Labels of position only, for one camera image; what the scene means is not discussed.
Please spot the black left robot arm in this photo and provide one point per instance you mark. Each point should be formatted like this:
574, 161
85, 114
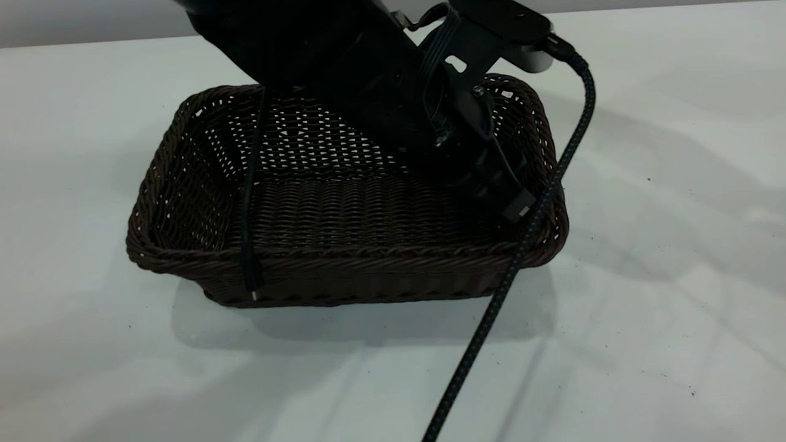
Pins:
276, 37

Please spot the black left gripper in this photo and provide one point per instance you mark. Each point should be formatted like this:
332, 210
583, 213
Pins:
393, 110

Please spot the black woven wicker basket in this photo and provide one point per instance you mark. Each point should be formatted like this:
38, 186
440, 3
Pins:
344, 209

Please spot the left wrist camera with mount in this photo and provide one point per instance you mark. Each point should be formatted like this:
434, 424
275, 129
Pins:
497, 18

